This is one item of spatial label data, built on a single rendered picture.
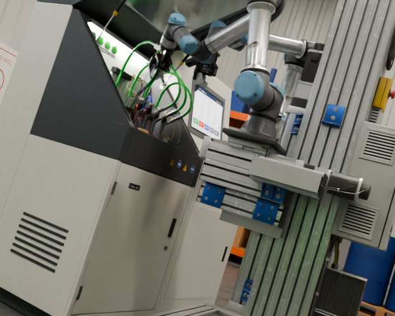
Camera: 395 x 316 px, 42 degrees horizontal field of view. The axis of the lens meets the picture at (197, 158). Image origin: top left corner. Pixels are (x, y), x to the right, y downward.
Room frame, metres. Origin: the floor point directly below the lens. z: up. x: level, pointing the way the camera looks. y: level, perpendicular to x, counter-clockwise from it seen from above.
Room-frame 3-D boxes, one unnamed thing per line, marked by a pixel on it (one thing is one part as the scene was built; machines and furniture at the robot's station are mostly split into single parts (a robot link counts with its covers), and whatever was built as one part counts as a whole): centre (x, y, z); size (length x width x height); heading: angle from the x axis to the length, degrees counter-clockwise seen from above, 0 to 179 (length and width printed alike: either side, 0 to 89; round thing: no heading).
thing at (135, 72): (2.98, 0.47, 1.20); 0.13 x 0.03 x 0.31; 149
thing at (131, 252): (2.51, 0.15, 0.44); 0.65 x 0.02 x 0.68; 149
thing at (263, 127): (2.08, -0.21, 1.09); 0.15 x 0.15 x 0.10
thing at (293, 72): (2.66, -0.35, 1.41); 0.15 x 0.12 x 0.55; 22
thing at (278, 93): (2.08, -0.20, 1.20); 0.13 x 0.12 x 0.14; 146
